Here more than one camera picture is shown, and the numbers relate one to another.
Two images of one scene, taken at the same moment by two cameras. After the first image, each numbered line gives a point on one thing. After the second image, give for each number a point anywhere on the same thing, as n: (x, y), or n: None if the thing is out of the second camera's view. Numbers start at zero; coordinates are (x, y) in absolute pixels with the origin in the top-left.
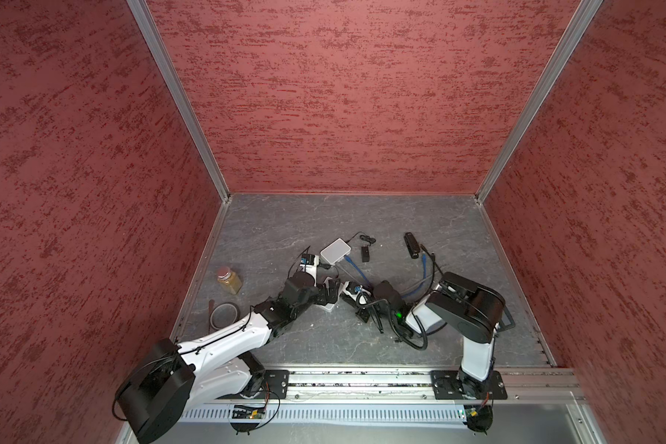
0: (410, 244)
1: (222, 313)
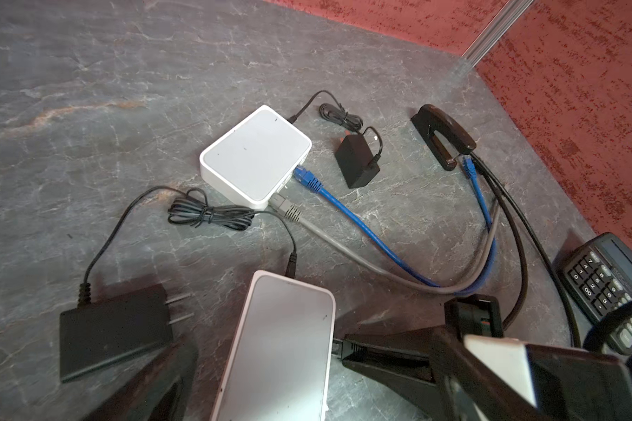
0: (429, 118)
1: None
